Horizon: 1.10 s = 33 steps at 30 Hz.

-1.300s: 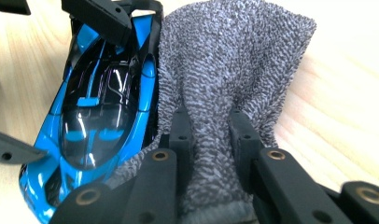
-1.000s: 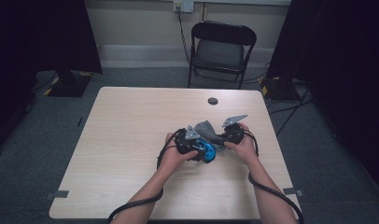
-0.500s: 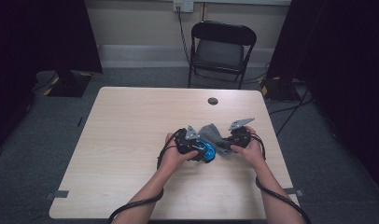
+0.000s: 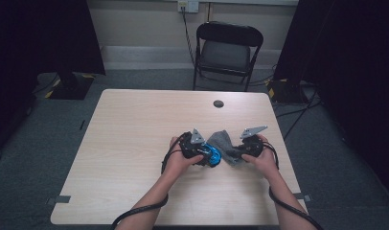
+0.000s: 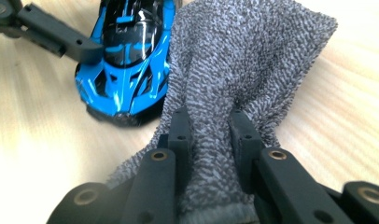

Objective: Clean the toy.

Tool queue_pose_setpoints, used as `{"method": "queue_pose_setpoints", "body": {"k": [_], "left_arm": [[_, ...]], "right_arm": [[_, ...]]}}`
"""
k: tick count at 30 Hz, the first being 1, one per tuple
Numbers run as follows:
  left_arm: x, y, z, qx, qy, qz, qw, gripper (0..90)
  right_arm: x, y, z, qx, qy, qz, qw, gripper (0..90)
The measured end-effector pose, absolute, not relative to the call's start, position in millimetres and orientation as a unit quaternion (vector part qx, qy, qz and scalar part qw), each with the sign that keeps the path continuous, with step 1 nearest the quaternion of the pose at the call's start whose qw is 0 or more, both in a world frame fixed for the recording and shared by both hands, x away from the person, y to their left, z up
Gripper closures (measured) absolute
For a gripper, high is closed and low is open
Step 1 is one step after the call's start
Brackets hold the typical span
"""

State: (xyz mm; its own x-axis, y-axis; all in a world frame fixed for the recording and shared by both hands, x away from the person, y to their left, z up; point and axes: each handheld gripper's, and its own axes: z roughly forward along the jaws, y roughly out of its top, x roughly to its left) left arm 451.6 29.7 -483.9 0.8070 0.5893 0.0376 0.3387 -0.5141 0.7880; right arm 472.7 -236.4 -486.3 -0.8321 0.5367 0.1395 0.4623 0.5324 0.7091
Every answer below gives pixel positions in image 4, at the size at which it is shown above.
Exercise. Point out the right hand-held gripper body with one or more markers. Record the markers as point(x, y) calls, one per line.
point(253, 147)

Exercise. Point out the person's right hand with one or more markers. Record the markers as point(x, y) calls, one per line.
point(266, 166)

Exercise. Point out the person's left hand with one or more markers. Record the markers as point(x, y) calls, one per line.
point(175, 167)

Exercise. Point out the small black floor marker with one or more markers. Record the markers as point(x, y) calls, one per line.
point(82, 125)

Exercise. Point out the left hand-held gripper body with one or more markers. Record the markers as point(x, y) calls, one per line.
point(191, 150)

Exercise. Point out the black curtain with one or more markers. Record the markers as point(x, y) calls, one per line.
point(352, 64)
point(39, 38)

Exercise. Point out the black folding chair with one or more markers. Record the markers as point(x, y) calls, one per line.
point(229, 33)

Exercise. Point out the black stand base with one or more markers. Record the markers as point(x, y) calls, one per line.
point(71, 87)
point(286, 92)

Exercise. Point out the white wall socket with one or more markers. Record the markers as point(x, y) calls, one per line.
point(188, 5)

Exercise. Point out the gray cloth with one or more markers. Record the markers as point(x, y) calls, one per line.
point(223, 142)

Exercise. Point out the gray tape strip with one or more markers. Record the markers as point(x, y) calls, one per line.
point(60, 199)
point(306, 197)

